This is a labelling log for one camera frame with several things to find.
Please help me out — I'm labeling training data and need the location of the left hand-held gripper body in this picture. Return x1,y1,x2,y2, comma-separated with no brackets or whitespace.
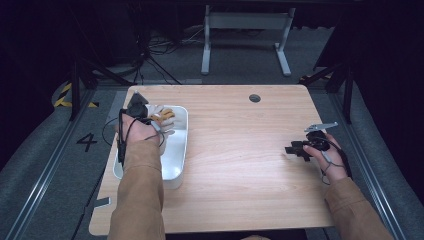
125,91,152,124

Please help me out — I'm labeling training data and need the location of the grey metal desk frame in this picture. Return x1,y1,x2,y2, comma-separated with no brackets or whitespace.
200,4,297,77

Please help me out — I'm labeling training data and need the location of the bundle of black floor cables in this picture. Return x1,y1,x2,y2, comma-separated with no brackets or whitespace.
132,25,208,86

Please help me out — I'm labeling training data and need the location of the black tripod stand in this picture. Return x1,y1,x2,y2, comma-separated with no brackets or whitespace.
299,59,355,125
67,54,135,122

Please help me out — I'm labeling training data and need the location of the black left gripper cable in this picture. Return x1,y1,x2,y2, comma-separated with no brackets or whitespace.
101,108,166,168

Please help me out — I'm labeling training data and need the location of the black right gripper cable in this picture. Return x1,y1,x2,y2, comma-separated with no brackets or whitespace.
313,135,354,186

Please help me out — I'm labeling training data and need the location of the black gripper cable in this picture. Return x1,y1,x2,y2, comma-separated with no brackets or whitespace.
101,108,166,168
313,135,354,186

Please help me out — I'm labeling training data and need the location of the white plastic bin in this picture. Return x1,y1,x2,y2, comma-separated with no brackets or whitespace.
112,104,190,191

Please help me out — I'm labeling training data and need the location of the person's left hand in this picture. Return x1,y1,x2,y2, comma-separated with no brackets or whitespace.
115,113,165,147

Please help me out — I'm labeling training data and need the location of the yellow and black hazard tape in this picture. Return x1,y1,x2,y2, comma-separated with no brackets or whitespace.
53,82,100,109

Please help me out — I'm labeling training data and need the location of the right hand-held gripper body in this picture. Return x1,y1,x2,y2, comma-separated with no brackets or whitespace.
303,121,340,152

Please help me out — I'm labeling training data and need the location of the white knitted glove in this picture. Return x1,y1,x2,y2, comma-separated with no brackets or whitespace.
145,104,177,135

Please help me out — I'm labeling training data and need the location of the person's right hand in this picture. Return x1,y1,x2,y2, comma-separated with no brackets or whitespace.
302,132,350,185

